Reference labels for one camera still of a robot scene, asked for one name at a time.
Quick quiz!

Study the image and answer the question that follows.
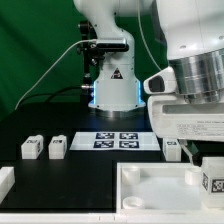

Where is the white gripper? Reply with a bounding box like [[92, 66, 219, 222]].
[[148, 94, 224, 164]]

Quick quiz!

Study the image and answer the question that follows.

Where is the white square table top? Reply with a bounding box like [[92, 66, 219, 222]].
[[116, 163, 224, 213]]

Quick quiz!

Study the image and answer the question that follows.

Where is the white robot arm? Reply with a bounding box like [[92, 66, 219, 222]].
[[73, 0, 224, 142]]

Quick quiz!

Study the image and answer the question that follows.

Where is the white sheet with tags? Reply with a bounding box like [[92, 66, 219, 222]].
[[70, 132, 160, 151]]

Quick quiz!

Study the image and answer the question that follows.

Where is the white left obstacle block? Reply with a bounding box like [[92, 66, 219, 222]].
[[0, 167, 15, 204]]

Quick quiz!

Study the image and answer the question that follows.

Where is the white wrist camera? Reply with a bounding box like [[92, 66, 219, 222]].
[[143, 66, 177, 95]]

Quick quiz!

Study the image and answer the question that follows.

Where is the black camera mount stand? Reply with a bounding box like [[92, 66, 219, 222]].
[[77, 20, 129, 85]]

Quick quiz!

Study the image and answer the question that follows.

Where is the black cable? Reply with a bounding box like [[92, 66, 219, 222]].
[[19, 86, 84, 107]]

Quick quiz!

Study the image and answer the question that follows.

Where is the white cable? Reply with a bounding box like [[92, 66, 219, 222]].
[[14, 39, 98, 111]]

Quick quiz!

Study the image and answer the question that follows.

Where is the white front table rail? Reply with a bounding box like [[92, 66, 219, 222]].
[[0, 213, 224, 224]]

